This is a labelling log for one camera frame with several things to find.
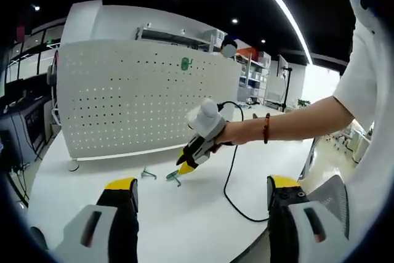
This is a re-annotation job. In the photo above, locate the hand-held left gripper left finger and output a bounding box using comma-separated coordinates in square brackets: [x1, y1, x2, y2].
[54, 177, 139, 263]

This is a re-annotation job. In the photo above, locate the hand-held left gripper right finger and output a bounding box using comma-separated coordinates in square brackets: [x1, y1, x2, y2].
[266, 175, 350, 263]

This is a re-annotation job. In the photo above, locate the green hook assembly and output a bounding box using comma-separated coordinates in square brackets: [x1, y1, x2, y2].
[165, 169, 183, 188]
[180, 57, 194, 72]
[140, 167, 158, 181]

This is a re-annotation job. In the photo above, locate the white perforated mounting plate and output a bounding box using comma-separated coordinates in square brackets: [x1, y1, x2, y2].
[56, 39, 243, 172]

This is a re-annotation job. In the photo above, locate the person's right hand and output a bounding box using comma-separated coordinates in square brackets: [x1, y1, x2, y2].
[211, 118, 264, 155]

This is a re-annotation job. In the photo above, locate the white mesh office chair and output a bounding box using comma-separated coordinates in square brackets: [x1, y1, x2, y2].
[298, 136, 352, 241]

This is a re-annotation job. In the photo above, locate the black tripod stand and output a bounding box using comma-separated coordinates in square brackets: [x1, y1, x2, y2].
[281, 65, 293, 113]

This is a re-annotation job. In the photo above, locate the grey metal storage shelf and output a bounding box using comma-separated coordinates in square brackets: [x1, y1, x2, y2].
[135, 23, 224, 52]

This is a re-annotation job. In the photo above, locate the white side chair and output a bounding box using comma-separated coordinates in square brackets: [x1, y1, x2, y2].
[50, 102, 64, 128]

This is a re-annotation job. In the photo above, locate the long ceiling strip light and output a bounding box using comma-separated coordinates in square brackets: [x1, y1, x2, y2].
[243, 0, 315, 63]

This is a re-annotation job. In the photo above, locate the person's white shirt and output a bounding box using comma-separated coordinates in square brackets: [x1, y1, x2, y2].
[332, 0, 394, 245]

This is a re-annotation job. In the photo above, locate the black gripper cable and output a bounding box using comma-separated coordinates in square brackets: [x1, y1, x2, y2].
[216, 100, 271, 223]

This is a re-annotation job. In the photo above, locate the red bead bracelet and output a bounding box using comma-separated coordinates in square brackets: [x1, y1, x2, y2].
[263, 112, 271, 145]

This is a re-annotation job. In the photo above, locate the grey bag with pink strap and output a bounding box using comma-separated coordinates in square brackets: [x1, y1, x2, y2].
[46, 52, 61, 87]

